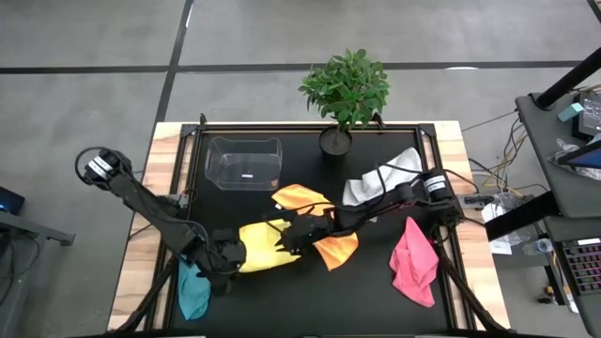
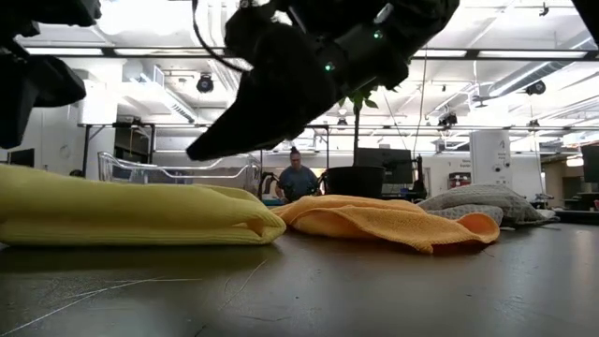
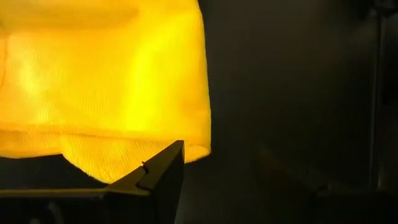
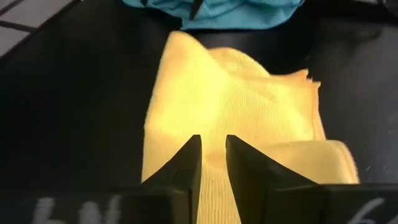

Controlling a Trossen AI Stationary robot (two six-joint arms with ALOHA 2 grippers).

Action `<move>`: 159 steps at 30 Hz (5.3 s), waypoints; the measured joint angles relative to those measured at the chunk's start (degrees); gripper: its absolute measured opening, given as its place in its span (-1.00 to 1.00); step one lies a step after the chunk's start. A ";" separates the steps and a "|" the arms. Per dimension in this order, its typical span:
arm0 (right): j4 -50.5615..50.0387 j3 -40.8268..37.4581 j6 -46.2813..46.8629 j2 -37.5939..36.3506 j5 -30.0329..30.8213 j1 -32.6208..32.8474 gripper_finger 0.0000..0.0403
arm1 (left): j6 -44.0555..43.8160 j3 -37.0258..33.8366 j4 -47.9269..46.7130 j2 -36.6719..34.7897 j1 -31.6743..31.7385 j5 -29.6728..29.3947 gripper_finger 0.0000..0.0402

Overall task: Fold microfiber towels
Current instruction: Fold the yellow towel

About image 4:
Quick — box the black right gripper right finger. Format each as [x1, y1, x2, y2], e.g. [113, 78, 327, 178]
[226, 134, 318, 224]

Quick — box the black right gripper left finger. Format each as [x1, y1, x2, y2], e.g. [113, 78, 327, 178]
[141, 134, 203, 224]

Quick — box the yellow microfiber towel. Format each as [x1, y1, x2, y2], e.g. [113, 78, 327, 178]
[141, 30, 361, 224]

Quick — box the teal microfiber towel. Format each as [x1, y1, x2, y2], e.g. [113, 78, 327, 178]
[121, 0, 306, 31]

